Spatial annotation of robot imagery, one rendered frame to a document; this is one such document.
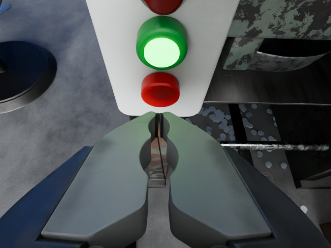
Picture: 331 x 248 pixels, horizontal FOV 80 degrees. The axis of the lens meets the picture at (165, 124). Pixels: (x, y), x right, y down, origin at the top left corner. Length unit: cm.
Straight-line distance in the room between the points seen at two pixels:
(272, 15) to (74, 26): 103
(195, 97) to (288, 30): 16
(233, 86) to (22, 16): 115
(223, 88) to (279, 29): 22
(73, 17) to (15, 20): 28
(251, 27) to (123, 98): 17
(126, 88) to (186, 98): 5
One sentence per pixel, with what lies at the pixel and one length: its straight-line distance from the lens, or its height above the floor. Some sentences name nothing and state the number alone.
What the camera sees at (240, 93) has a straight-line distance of 47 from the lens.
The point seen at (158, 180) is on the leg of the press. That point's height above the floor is 3.
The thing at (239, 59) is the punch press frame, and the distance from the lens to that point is 30.
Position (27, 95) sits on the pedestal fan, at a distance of 93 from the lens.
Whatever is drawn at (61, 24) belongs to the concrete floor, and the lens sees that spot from 123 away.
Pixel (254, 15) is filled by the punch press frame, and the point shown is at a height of 53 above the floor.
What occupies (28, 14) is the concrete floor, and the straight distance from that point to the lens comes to 137.
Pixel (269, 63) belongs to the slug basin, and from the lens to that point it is 45.
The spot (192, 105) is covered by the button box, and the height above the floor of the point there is 51.
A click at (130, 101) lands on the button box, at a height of 52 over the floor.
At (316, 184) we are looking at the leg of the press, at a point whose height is 3.
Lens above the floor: 66
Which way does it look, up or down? 61 degrees down
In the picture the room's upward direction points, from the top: 5 degrees clockwise
